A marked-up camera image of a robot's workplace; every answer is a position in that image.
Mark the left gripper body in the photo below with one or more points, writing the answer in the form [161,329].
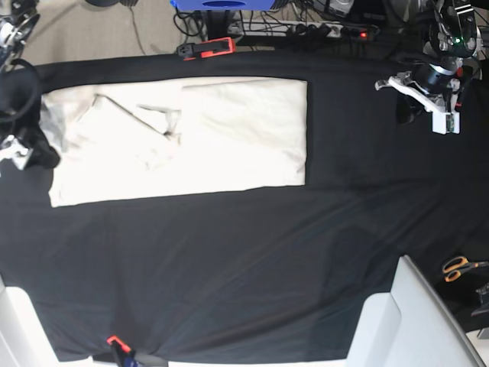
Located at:
[451,37]

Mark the white frame left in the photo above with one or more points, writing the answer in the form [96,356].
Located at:
[23,340]

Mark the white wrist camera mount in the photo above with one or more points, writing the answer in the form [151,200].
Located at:
[439,97]
[15,153]

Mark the red black clamp top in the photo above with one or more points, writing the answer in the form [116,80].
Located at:
[207,49]

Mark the black device right edge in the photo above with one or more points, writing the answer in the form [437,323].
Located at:
[483,293]

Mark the black table cloth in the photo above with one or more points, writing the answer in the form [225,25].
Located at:
[266,275]

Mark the red black clamp bottom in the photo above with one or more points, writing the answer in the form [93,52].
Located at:
[125,356]

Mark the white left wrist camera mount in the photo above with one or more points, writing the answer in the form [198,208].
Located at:
[439,97]

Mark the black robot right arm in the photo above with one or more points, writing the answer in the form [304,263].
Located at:
[22,140]

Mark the white frame right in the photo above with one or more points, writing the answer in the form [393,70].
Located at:
[409,326]

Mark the blue box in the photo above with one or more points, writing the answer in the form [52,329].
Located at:
[222,5]

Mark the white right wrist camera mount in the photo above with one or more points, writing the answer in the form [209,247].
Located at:
[15,153]

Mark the orange handled scissors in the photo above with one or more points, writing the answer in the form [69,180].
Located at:
[454,268]

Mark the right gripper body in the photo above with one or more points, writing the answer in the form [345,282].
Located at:
[15,141]

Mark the white T-shirt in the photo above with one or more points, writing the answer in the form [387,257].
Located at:
[175,137]

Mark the white frame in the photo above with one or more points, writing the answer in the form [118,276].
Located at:
[409,326]
[23,340]

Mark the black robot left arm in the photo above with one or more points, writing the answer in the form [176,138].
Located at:
[438,82]

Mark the red black clamp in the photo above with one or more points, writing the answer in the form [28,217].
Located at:
[207,49]
[125,356]

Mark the white power strip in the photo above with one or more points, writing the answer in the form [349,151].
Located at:
[328,29]

